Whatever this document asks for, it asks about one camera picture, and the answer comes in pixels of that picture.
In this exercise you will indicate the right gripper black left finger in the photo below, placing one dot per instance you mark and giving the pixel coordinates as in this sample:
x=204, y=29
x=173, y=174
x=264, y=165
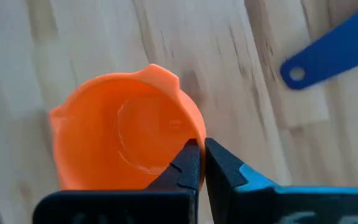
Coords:
x=120, y=208

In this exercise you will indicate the blue measuring cup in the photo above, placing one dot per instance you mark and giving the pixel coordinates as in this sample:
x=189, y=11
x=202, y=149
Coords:
x=331, y=49

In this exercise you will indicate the orange measuring cup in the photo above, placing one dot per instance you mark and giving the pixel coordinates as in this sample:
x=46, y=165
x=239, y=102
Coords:
x=104, y=140

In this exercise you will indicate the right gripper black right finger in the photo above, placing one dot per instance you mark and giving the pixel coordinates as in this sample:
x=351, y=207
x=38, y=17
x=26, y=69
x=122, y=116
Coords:
x=259, y=205

